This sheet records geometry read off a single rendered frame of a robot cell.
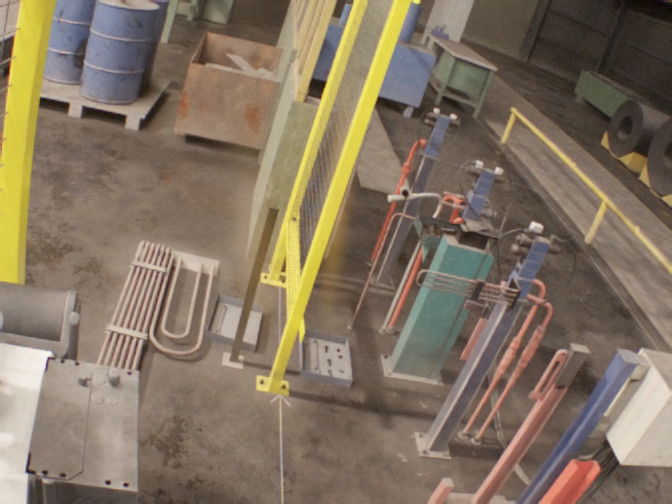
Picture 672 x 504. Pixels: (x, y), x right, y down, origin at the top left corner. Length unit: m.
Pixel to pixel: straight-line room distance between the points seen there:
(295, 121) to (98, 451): 2.95
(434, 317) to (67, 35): 4.11
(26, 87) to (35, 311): 0.41
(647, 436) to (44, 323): 2.08
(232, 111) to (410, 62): 3.48
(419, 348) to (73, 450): 2.68
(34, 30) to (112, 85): 4.39
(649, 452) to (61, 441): 2.19
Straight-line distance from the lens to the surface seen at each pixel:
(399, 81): 8.18
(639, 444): 2.45
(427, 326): 3.17
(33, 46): 1.10
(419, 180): 3.77
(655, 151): 11.38
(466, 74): 9.89
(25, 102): 1.13
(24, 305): 0.90
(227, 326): 3.24
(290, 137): 3.53
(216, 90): 5.16
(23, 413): 0.74
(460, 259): 2.99
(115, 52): 5.38
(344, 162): 2.35
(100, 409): 0.76
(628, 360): 2.35
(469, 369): 2.67
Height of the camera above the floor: 1.91
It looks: 26 degrees down
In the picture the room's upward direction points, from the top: 20 degrees clockwise
